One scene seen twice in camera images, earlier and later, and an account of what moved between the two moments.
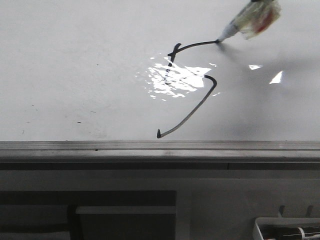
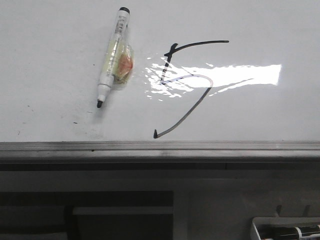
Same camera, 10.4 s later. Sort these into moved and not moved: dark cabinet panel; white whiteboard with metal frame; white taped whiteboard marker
Moved: white taped whiteboard marker
Not moved: dark cabinet panel; white whiteboard with metal frame
